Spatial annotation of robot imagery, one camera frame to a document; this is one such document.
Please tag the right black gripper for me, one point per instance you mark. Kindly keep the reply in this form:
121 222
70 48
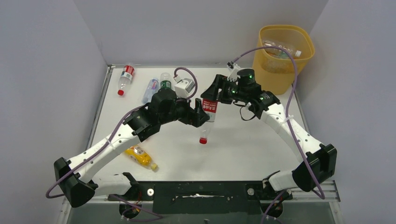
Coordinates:
218 89

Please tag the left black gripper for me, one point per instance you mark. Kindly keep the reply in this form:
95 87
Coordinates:
193 117

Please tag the red label bottle red cap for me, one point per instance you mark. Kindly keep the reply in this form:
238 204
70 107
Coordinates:
210 108

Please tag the clear unlabelled bottle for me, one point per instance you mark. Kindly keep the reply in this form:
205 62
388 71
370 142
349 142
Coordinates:
279 53

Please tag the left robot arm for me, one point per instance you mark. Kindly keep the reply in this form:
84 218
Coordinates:
77 177

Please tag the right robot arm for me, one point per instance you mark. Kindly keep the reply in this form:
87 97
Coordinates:
318 161

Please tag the yellow plastic waste bin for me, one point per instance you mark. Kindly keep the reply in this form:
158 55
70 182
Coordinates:
274 74

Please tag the clear bottle dark green label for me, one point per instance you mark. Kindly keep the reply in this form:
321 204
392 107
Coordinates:
165 81

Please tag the clear bottle blue purple label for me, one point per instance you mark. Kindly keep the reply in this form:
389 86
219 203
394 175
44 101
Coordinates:
151 89

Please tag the yellow juice bottle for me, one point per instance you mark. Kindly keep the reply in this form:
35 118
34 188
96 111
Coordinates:
140 156

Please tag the clear bottle red label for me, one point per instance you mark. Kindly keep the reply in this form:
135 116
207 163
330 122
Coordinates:
125 80

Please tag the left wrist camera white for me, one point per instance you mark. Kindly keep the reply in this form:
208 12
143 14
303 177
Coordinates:
184 88

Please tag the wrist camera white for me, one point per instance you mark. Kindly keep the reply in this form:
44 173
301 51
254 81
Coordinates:
233 70
184 88

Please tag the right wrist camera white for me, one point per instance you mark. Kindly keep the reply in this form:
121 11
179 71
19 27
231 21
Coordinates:
233 70

